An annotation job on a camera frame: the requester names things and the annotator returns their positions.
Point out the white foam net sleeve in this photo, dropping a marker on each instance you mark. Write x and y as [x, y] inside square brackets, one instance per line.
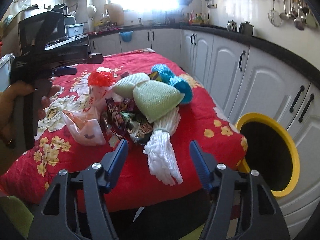
[159, 150]

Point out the dark green pot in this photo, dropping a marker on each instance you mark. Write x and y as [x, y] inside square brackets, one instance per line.
[246, 29]

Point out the steel strainer ladle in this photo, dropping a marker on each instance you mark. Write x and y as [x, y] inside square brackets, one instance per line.
[274, 16]

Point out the purple snack wrapper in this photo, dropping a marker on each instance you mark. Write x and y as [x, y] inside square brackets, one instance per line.
[117, 117]

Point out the blue mesh sponge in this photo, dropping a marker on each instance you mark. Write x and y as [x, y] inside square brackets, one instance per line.
[167, 76]

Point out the black microwave oven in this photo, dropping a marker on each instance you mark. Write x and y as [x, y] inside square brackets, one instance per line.
[40, 30]

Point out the white printed plastic bag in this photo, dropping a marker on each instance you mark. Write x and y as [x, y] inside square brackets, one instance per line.
[86, 125]

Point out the blue hanging basket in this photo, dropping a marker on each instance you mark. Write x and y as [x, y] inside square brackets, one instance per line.
[126, 36]

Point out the red plastic bag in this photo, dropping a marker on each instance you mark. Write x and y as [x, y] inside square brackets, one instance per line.
[101, 78]

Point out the green black snack packet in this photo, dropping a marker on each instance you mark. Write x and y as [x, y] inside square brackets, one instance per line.
[137, 127]

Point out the black kitchen countertop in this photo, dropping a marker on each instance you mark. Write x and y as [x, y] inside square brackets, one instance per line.
[298, 63]

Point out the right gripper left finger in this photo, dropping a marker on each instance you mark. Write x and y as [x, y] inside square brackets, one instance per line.
[57, 215]

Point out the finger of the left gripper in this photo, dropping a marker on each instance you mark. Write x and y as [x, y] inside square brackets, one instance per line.
[94, 58]
[63, 71]

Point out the light green mesh sponge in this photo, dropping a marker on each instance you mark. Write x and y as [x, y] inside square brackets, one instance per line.
[153, 98]

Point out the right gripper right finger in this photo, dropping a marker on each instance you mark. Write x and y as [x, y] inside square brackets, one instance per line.
[260, 215]

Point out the wooden cutting board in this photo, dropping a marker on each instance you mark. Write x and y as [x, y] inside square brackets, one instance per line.
[116, 13]

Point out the steel kettle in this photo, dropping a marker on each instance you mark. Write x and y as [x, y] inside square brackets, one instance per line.
[232, 26]

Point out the yellow rimmed trash bin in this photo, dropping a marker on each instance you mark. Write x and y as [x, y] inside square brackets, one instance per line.
[271, 151]

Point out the white storage box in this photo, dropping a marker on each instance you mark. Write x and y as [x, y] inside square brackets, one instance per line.
[75, 30]

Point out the steel soup ladle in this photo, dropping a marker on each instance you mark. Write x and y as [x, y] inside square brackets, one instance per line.
[284, 15]

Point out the person's left hand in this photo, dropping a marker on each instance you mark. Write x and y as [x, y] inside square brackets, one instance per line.
[8, 153]

